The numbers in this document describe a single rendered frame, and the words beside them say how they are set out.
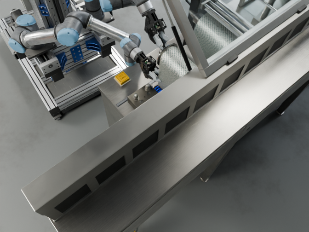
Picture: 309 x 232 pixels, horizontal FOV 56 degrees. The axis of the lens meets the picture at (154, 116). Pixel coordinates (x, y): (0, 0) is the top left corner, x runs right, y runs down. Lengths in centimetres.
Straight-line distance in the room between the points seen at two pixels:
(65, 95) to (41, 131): 42
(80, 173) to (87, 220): 24
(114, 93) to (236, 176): 138
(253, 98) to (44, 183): 89
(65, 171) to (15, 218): 184
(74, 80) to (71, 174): 200
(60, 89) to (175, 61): 153
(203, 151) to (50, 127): 197
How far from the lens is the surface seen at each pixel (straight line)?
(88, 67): 291
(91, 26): 194
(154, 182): 110
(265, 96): 135
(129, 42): 181
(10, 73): 336
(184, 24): 101
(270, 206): 276
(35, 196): 92
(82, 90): 276
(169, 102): 98
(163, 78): 166
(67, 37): 185
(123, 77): 193
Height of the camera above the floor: 250
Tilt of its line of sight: 63 degrees down
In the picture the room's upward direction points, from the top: 4 degrees clockwise
